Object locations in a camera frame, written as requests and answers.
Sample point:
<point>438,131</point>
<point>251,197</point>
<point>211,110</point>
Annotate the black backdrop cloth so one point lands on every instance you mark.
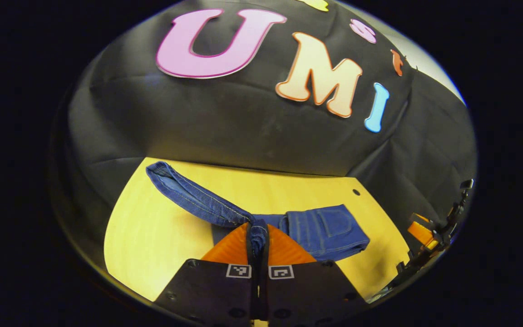
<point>198,122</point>

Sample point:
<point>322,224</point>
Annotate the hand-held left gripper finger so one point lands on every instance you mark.
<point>253,295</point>
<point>264,295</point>

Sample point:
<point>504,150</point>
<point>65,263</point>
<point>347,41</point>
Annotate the blue denim jeans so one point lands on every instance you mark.
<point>325,231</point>

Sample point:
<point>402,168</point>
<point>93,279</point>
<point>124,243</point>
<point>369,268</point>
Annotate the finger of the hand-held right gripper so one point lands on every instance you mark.
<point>422,232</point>

